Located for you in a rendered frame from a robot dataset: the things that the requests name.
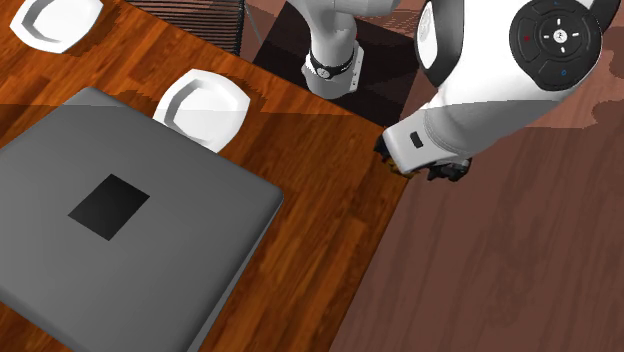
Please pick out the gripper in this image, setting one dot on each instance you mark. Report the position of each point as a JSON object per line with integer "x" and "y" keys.
{"x": 448, "y": 171}

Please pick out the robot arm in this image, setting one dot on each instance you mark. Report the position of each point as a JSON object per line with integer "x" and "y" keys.
{"x": 487, "y": 88}

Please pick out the dark robot stand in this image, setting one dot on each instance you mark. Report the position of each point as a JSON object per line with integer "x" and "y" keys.
{"x": 385, "y": 83}

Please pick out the wooden table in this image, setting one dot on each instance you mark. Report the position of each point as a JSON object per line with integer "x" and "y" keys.
{"x": 317, "y": 195}

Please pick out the white square plate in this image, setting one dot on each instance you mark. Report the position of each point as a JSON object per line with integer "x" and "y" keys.
{"x": 58, "y": 22}
{"x": 209, "y": 105}

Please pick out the grey closed laptop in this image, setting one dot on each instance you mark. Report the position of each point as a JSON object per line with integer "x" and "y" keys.
{"x": 161, "y": 273}

